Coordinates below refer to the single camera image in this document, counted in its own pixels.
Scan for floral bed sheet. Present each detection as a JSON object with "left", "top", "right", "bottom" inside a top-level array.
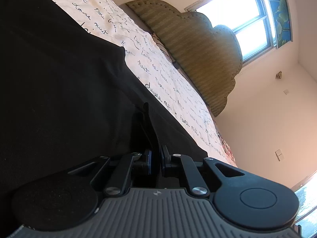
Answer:
[{"left": 216, "top": 126, "right": 239, "bottom": 168}]

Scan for bright window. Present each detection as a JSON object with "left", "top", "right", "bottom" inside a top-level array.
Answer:
[{"left": 184, "top": 0, "right": 278, "bottom": 68}]

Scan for floral window curtain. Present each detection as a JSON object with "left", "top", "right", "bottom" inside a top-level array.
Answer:
[{"left": 262, "top": 0, "right": 294, "bottom": 49}]

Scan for black pants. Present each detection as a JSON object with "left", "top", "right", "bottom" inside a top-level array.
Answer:
[{"left": 0, "top": 0, "right": 209, "bottom": 205}]

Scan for white wall switch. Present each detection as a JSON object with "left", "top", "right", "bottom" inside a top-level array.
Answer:
[{"left": 274, "top": 148, "right": 286, "bottom": 162}]

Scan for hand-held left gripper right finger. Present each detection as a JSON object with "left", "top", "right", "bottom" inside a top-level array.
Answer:
[{"left": 160, "top": 145, "right": 245, "bottom": 198}]

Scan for script printed white blanket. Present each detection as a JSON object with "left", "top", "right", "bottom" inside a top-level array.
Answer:
[{"left": 26, "top": 0, "right": 238, "bottom": 168}]

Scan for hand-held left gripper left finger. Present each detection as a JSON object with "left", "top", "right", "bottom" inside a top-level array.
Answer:
[{"left": 67, "top": 149, "right": 153, "bottom": 197}]

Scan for green upholstered headboard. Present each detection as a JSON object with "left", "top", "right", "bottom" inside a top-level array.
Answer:
[{"left": 125, "top": 0, "right": 243, "bottom": 118}]

